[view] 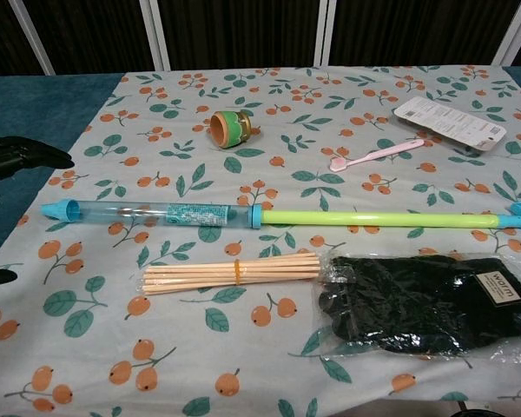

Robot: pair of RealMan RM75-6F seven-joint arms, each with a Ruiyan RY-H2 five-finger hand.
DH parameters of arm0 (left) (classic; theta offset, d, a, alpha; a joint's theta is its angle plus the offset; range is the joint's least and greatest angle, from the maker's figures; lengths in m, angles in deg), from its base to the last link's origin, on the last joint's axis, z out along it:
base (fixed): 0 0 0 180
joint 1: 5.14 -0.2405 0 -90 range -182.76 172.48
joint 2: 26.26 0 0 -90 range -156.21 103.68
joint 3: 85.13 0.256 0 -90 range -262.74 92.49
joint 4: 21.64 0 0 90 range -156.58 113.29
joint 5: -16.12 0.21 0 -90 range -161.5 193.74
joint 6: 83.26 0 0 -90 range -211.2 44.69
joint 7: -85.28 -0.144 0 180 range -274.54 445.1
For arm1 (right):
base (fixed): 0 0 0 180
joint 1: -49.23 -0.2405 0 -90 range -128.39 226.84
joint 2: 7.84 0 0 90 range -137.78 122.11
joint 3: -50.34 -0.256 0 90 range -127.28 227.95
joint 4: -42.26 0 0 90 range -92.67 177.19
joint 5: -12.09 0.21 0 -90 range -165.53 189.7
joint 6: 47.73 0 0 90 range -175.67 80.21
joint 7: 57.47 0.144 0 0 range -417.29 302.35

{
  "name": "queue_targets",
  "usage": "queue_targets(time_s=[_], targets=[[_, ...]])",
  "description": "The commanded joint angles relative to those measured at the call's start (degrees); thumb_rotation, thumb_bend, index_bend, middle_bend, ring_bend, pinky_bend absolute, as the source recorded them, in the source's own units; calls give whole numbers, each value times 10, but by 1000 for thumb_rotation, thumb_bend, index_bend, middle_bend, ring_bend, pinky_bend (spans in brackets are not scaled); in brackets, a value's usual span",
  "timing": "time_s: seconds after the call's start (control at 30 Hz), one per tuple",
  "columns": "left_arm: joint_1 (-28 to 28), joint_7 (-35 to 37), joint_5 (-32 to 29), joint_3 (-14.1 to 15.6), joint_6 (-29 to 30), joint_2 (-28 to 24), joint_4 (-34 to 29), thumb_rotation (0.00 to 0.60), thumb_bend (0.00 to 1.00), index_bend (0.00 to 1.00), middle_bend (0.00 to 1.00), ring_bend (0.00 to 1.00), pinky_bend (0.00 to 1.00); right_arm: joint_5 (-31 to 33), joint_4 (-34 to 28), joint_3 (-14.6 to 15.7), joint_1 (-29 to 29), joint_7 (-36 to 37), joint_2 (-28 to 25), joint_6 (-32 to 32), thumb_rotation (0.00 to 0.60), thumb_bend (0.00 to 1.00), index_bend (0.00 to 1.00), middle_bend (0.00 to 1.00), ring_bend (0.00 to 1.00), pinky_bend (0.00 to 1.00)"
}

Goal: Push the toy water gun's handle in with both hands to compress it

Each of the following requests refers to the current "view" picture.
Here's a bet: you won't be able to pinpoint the small green orange toy pot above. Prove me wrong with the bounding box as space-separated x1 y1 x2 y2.
208 109 262 151

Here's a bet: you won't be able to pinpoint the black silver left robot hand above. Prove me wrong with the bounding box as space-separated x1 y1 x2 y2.
0 136 76 288

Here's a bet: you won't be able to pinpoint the bundle of wooden sticks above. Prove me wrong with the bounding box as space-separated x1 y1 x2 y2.
140 252 322 297

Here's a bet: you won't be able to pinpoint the pink toothbrush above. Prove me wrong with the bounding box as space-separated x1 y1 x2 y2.
327 138 427 173

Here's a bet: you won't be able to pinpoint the dark folding partition screen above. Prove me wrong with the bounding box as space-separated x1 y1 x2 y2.
0 0 521 76

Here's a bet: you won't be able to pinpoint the floral leaf fruit tablecloth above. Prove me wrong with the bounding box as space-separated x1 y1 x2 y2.
0 64 521 417

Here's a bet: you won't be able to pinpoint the black gloves in plastic bag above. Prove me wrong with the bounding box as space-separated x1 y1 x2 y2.
309 248 521 362

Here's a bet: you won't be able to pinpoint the green blue toy syringe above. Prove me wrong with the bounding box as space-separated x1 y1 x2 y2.
40 198 521 245

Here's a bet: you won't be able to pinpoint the white printed package card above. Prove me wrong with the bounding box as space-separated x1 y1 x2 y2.
392 96 507 153

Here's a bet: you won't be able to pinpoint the teal plush table cover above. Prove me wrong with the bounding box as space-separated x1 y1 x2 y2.
0 64 521 271

